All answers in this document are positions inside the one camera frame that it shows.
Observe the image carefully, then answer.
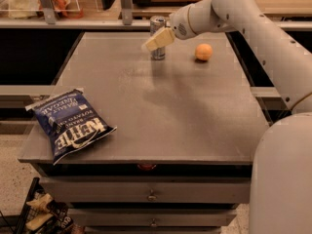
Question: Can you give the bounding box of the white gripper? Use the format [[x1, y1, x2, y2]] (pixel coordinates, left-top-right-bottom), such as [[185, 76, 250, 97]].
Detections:
[[141, 5, 196, 52]]

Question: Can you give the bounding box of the silver redbull can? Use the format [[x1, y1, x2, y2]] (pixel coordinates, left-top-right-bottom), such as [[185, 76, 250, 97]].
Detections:
[[149, 15, 168, 61]]

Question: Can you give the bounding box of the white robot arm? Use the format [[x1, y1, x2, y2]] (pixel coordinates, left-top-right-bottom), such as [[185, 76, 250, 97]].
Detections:
[[143, 0, 312, 234]]

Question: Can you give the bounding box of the blue kettle chip bag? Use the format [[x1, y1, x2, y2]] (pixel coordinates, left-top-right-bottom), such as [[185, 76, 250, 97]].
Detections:
[[25, 89, 116, 165]]

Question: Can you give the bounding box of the orange fruit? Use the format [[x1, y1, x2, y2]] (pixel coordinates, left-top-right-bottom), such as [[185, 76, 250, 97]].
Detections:
[[195, 44, 213, 61]]

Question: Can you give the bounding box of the grey drawer cabinet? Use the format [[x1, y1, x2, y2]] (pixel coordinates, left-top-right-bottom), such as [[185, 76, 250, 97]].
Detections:
[[19, 32, 267, 234]]

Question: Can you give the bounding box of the clear plastic bin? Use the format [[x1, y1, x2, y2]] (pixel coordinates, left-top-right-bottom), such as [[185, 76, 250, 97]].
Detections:
[[0, 0, 83, 19]]

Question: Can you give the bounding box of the upper drawer knob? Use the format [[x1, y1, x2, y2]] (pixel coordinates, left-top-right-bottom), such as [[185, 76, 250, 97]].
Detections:
[[147, 190, 157, 202]]

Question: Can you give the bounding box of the drawer knob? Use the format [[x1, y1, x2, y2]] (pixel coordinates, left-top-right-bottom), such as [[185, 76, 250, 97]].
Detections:
[[149, 218, 158, 228], [147, 190, 157, 202]]

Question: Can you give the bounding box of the lower drawer knob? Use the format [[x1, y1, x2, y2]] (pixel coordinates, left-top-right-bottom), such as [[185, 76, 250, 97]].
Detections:
[[149, 218, 158, 228]]

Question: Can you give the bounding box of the grey shelf rail frame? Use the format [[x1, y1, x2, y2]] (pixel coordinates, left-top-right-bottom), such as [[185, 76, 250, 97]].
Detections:
[[0, 0, 312, 30]]

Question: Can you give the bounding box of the black wire basket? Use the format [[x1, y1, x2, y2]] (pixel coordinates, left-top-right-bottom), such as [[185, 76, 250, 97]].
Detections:
[[0, 177, 74, 234]]

